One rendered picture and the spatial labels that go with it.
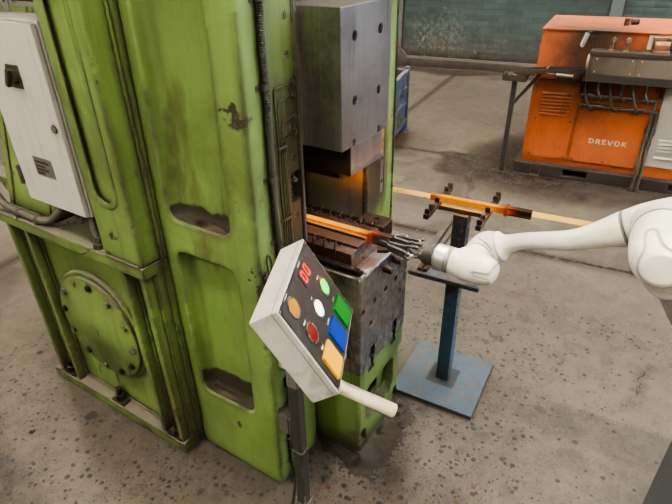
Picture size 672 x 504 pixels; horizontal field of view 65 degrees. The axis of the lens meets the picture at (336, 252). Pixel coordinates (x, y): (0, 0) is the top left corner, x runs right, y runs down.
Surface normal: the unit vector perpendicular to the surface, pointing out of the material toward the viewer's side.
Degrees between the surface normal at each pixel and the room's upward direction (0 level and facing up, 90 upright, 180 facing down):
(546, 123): 90
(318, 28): 90
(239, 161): 89
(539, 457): 0
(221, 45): 89
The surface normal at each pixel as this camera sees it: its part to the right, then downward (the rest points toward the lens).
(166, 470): -0.02, -0.86
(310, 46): -0.54, 0.44
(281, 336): -0.13, 0.51
